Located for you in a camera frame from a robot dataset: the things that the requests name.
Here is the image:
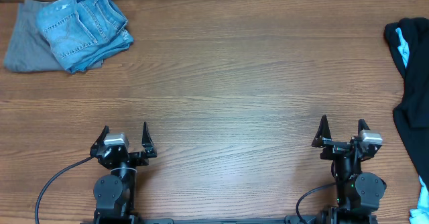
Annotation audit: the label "light blue t-shirt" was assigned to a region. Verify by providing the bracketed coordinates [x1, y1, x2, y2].
[395, 27, 428, 224]

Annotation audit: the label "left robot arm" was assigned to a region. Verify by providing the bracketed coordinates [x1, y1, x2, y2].
[90, 123, 158, 223]

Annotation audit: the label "folded blue denim jeans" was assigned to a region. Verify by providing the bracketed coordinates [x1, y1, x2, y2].
[36, 0, 134, 73]

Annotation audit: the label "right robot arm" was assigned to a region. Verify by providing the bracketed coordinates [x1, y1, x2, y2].
[311, 115, 387, 224]

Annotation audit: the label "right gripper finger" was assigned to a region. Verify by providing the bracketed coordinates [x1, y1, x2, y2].
[312, 115, 332, 148]
[357, 119, 370, 133]

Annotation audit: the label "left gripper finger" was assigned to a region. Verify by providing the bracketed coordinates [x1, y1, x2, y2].
[141, 122, 158, 158]
[89, 125, 110, 157]

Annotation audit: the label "folded grey garment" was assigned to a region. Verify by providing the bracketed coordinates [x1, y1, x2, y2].
[4, 0, 103, 72]

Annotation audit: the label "black polo shirt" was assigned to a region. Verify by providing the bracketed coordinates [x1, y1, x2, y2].
[384, 17, 428, 184]

